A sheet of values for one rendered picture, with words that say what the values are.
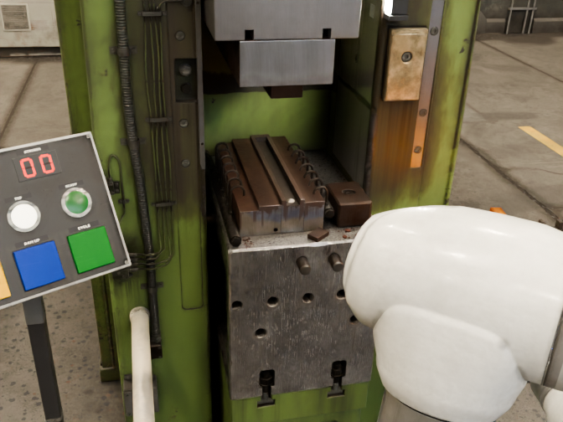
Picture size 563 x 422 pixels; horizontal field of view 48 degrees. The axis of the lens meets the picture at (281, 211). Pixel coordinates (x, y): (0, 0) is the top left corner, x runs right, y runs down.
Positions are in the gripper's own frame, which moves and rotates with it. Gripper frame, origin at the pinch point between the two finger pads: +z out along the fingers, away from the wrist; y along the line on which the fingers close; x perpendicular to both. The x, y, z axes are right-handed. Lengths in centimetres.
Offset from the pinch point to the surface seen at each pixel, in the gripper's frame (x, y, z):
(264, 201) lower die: 8, -48, 31
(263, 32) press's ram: 47, -49, 28
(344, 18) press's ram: 50, -32, 31
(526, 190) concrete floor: -90, 124, 237
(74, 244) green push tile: 12, -85, 6
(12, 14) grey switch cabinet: -48, -259, 537
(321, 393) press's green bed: -46, -32, 25
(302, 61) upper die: 41, -40, 29
